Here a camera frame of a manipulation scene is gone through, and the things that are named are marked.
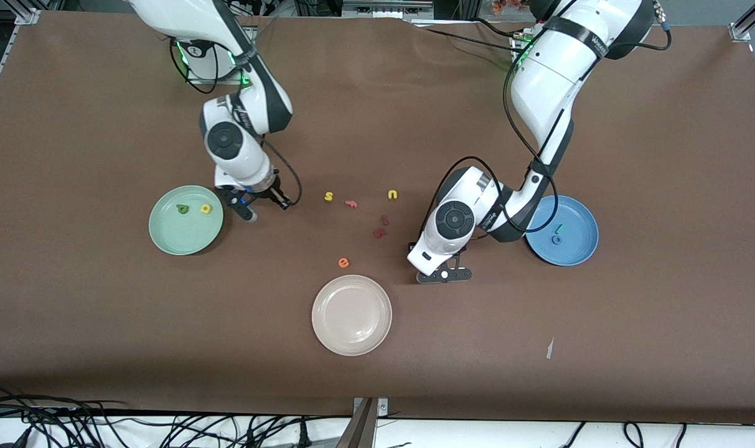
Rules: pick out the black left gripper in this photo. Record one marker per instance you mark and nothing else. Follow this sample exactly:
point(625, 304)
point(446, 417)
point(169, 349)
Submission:
point(462, 249)

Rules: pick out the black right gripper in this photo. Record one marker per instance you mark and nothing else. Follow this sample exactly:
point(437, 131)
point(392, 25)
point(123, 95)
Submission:
point(269, 192)

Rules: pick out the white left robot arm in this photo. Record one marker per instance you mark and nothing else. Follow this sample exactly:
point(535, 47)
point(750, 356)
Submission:
point(551, 81)

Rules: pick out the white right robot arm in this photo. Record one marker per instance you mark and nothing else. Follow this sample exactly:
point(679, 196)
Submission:
point(240, 143)

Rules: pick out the light green plate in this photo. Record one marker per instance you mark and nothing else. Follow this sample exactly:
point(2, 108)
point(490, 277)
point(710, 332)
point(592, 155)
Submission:
point(178, 239)

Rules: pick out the beige white plate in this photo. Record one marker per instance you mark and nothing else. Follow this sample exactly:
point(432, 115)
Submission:
point(351, 315)

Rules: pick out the white paper scrap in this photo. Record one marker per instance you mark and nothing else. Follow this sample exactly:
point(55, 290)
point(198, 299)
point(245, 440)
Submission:
point(549, 350)

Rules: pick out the blue plate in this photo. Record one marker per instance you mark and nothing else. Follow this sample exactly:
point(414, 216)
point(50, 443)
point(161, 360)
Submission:
point(576, 246)

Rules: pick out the grey metal device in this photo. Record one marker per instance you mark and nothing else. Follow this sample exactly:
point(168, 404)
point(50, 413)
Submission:
point(386, 7)

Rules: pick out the orange artificial flowers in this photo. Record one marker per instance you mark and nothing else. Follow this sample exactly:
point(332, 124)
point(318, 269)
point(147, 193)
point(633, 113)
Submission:
point(508, 6)

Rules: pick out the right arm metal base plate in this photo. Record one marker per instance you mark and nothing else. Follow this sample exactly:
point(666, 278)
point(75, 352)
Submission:
point(225, 79)

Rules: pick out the metal table edge bracket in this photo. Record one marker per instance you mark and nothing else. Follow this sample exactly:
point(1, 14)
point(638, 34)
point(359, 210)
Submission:
point(365, 423)

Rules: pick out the aluminium frame profile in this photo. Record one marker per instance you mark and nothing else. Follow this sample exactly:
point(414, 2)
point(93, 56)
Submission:
point(27, 14)
point(747, 22)

